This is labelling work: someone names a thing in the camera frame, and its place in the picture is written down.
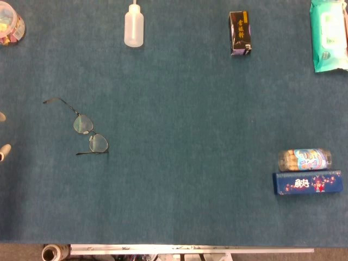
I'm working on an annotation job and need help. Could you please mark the black carton with gold text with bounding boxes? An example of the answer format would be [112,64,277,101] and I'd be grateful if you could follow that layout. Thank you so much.
[228,10,252,57]

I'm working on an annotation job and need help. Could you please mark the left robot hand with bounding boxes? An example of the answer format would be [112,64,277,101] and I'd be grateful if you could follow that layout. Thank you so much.
[0,111,12,163]

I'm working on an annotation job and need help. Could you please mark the wire-frame eyeglasses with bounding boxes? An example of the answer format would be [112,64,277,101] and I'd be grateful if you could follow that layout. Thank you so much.
[42,97,110,156]

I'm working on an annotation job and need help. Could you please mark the roll of tape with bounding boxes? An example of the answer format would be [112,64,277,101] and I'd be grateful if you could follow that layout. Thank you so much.
[41,244,72,261]

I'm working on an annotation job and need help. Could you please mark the green wet wipes pack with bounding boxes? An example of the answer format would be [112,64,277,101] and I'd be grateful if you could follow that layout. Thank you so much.
[309,0,348,73]

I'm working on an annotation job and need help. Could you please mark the translucent white squeeze bottle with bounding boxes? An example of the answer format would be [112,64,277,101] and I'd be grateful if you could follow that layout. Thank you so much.
[123,0,145,48]

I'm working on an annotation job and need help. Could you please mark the clear jar of colourful items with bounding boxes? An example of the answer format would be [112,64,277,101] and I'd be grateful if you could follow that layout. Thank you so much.
[0,0,27,46]

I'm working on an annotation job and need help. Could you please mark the clear jar of biscuits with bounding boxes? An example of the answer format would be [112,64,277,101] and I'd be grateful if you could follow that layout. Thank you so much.
[277,148,333,172]

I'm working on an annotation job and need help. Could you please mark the long blue printed box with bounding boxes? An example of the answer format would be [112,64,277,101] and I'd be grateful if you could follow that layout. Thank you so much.
[272,170,344,195]

